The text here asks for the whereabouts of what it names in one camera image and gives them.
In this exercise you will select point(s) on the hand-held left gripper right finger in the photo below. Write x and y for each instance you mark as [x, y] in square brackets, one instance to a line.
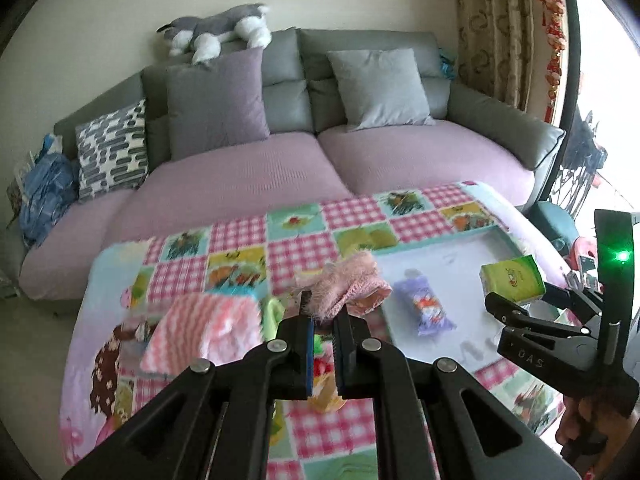
[345, 360]

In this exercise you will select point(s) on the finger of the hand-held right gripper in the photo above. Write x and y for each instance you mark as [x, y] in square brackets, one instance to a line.
[575, 300]
[520, 317]

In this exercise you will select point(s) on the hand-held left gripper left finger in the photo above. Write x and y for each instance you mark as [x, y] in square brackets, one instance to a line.
[304, 360]

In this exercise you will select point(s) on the green tissue pack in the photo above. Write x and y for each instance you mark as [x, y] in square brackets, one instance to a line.
[512, 280]

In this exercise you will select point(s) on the pink fuzzy sock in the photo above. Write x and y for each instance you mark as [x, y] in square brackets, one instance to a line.
[350, 282]

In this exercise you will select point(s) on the pink white striped towel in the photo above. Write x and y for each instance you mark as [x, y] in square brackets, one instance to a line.
[205, 327]

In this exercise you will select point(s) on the person's right hand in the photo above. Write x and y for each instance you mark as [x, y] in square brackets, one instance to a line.
[600, 425]

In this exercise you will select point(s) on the red plastic stool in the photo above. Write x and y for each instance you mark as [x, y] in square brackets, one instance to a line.
[582, 255]

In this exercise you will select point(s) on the teal stool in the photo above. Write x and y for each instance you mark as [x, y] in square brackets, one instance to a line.
[555, 225]

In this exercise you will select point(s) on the purple tissue packet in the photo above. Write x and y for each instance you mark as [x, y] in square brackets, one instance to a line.
[425, 305]

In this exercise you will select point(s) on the printed blanket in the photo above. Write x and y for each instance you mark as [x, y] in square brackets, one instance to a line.
[240, 240]

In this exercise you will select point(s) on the black metal rack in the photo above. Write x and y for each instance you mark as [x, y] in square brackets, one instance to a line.
[582, 150]

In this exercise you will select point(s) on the grey sofa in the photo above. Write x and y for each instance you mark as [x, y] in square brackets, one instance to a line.
[250, 170]

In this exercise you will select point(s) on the red hanging decoration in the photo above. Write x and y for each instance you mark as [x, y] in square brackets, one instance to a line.
[554, 45]

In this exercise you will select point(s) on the teal cloth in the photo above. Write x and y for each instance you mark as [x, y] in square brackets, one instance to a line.
[446, 64]

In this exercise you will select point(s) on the grey cushion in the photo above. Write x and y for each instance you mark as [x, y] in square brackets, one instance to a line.
[380, 90]

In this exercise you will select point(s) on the purple cushion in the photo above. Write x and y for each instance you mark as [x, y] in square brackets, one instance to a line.
[217, 105]

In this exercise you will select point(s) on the patterned cushion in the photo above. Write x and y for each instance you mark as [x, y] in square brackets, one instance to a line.
[112, 152]

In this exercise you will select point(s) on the patterned curtain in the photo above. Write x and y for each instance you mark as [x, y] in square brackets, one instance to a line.
[492, 25]

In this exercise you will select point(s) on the blue cloth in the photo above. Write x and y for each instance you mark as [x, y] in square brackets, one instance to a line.
[45, 190]

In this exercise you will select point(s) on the grey white plush dog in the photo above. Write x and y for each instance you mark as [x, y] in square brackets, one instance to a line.
[220, 27]

